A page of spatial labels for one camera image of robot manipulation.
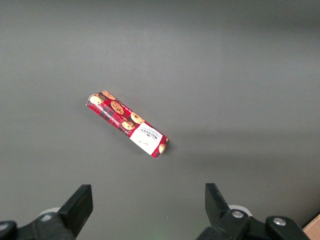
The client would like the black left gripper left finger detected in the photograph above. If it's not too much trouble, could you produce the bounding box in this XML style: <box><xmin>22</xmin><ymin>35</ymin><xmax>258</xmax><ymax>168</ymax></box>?
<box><xmin>0</xmin><ymin>184</ymin><xmax>94</xmax><ymax>240</ymax></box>

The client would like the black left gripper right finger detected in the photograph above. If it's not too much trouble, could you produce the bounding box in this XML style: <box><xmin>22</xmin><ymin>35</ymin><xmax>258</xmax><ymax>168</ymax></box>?
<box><xmin>196</xmin><ymin>182</ymin><xmax>311</xmax><ymax>240</ymax></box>

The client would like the light wooden board edge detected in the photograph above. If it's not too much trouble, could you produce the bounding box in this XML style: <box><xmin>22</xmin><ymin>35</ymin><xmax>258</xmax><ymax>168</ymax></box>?
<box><xmin>301</xmin><ymin>212</ymin><xmax>320</xmax><ymax>240</ymax></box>

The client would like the red tartan cookie box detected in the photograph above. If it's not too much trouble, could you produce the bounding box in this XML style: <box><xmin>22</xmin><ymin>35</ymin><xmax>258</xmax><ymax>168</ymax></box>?
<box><xmin>85</xmin><ymin>90</ymin><xmax>169</xmax><ymax>160</ymax></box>

